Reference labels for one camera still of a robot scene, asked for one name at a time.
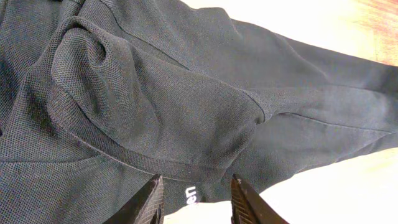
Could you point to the black garment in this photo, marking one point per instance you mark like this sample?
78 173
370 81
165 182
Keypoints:
97 97

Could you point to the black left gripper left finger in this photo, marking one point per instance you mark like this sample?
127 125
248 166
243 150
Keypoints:
145 207

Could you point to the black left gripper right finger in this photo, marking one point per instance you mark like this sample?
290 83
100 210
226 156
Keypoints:
248 207

